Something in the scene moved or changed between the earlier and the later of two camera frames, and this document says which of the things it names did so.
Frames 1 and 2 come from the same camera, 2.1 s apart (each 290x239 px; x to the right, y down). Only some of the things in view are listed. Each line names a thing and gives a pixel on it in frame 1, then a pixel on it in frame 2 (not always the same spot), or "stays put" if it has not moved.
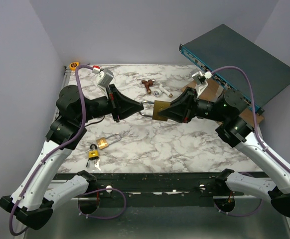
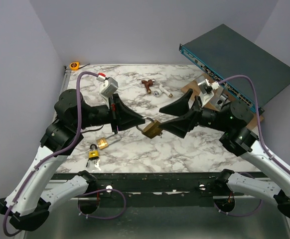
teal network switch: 221,47 stays put
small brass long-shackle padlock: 102,143 stays put
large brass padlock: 158,105 -> 153,130
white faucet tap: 158,93 stays put
